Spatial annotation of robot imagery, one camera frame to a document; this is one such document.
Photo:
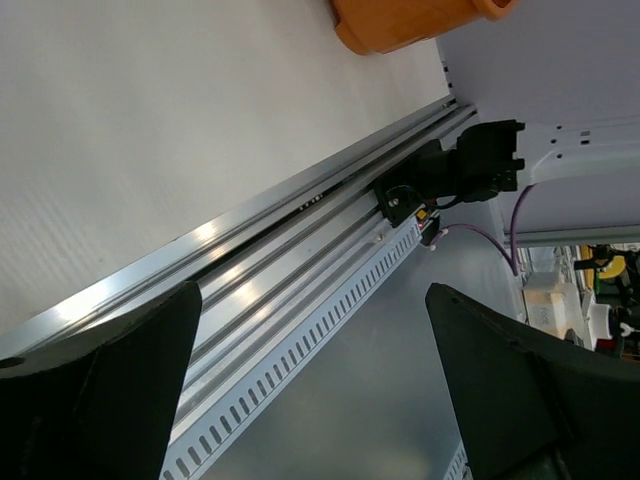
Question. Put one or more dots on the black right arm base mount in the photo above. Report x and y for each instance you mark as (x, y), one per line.
(396, 200)

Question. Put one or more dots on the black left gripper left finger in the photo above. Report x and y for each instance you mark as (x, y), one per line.
(100, 404)

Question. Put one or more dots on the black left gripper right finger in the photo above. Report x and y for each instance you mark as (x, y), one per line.
(529, 405)

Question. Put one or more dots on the orange plastic basket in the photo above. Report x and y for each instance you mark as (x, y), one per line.
(383, 26)

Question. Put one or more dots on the white slotted cable duct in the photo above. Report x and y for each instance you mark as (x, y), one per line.
(231, 394)

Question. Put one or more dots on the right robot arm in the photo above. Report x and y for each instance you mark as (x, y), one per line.
(505, 156)

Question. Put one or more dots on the aluminium frame rail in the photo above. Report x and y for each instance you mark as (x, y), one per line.
(251, 262)

